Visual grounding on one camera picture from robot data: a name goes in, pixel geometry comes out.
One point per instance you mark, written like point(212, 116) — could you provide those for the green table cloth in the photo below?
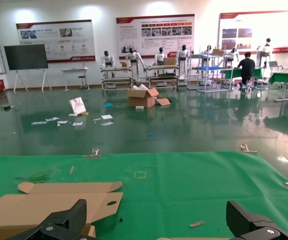
point(183, 180)

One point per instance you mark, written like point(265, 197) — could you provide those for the large open shipping box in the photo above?
point(141, 100)

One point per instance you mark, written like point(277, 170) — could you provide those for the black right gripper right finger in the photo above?
point(241, 220)

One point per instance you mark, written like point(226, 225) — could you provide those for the grey metal rack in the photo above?
point(210, 55)

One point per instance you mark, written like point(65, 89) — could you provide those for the small cardboard box on rack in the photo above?
point(124, 64)

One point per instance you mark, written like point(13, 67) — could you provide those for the white desk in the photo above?
point(74, 70)

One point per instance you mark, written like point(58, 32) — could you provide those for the white paper bag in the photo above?
point(78, 106)

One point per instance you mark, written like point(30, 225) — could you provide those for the person in dark shirt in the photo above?
point(247, 66)

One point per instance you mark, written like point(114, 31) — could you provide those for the white foam block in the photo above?
point(139, 107)

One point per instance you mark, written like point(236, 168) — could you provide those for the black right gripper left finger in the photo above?
point(76, 215)

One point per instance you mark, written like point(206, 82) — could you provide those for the small blue floor scrap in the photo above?
point(151, 134)

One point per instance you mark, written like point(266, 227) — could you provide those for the green covered table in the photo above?
point(257, 72)
point(286, 77)

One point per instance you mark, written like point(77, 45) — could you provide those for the small white box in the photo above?
point(73, 115)

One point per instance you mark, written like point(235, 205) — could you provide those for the black screen on stand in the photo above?
point(26, 57)

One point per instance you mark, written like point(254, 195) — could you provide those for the small wooden stick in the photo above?
point(71, 170)

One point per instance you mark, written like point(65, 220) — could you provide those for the white humanoid robot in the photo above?
point(160, 57)
point(133, 56)
point(107, 60)
point(266, 51)
point(232, 55)
point(208, 48)
point(183, 53)

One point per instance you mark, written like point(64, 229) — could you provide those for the yellow paper strip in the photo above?
point(97, 119)

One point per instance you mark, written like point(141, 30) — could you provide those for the white paper sheet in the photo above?
point(52, 119)
point(107, 116)
point(107, 123)
point(62, 122)
point(39, 122)
point(77, 123)

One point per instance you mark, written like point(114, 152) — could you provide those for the black stool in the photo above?
point(83, 78)

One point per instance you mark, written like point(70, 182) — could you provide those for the red white wall info board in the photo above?
point(259, 30)
point(58, 42)
point(156, 37)

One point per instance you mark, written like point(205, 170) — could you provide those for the beige tube rack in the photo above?
point(162, 78)
point(116, 79)

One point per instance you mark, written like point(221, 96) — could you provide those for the grey laptop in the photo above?
point(274, 64)

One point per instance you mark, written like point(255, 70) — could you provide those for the flat cardboard box on rack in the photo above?
point(218, 52)

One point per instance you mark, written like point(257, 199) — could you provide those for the small cardboard scrap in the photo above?
point(197, 223)

